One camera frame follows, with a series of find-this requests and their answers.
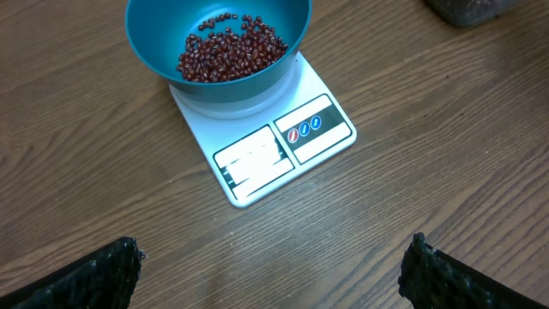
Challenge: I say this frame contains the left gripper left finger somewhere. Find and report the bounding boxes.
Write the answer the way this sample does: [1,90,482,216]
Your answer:
[1,236,146,309]

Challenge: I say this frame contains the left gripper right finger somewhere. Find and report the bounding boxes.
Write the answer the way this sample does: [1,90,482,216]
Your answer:
[398,233,547,309]

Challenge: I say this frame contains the white digital kitchen scale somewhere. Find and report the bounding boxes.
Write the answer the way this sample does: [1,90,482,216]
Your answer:
[170,54,357,208]

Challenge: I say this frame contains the blue metal bowl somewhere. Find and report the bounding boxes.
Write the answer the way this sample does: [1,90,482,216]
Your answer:
[125,0,312,103]

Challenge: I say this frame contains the red beans in bowl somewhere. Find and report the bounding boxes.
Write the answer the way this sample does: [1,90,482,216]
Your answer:
[176,13,289,83]

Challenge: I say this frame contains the clear plastic container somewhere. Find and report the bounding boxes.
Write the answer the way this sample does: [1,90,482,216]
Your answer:
[425,0,517,28]

